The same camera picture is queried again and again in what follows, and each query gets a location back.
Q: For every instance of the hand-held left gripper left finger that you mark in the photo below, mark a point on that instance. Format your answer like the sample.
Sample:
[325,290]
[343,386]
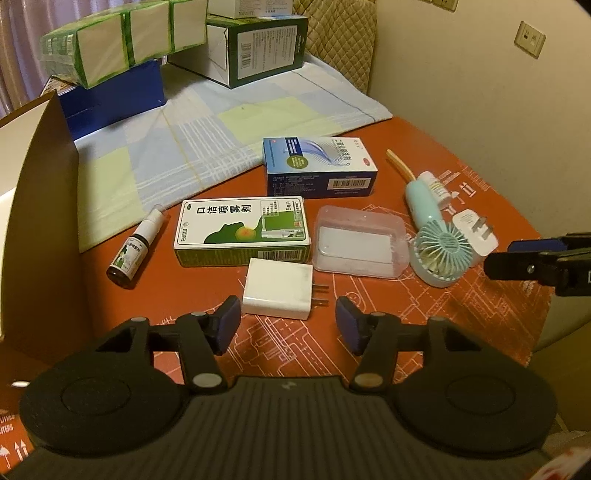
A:
[229,318]

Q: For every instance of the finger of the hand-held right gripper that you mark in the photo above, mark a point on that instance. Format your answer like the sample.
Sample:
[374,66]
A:
[524,245]
[512,265]

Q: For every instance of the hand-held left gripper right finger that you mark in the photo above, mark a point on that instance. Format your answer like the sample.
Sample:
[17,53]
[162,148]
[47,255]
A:
[347,323]

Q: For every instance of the white charger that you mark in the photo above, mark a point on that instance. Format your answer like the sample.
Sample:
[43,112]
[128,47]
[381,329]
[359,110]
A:
[277,288]

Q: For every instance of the green and white medicine box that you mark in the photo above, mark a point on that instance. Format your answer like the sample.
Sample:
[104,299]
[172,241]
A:
[240,226]

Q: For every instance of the brown spray bottle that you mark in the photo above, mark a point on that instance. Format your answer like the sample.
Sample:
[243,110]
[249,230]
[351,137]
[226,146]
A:
[131,254]

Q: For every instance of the brown cardboard box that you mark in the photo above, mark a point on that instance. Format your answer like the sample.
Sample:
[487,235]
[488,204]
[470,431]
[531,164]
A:
[41,230]

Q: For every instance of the white plug adapter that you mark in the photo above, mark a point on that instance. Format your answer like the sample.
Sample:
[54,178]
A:
[482,233]

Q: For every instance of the red printed mat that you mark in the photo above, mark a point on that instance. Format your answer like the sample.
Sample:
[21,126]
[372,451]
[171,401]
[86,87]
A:
[406,323]

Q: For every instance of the mint handheld fan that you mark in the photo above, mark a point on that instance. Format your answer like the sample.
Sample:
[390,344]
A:
[443,251]

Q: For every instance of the clear plastic case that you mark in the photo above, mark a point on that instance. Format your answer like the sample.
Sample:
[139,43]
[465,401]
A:
[360,244]

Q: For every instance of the small white tube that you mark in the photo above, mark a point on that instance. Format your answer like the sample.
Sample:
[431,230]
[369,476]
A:
[436,187]

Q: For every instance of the yellow stick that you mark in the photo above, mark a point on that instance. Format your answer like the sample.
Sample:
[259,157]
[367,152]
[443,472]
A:
[399,166]

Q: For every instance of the blue and white medicine box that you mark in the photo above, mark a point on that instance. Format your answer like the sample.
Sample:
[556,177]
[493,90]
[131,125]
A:
[318,161]

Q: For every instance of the checked cloth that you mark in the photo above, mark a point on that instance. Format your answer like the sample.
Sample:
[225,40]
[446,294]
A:
[184,152]

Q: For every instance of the dark blue box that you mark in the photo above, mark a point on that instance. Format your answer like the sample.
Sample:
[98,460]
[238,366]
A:
[111,97]

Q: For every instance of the green and white carton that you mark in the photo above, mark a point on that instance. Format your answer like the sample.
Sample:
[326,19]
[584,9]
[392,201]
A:
[258,48]

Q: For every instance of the quilted beige cushion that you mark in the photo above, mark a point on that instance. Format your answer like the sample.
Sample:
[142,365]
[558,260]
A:
[341,32]

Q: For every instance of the green and white tissue pack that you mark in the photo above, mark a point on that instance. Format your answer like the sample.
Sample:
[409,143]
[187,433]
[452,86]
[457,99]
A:
[120,37]

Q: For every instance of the pale curtain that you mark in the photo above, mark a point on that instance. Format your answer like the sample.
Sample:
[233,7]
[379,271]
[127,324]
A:
[18,46]

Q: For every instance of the beige wall socket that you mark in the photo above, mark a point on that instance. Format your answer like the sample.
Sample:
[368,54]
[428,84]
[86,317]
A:
[530,39]
[445,3]

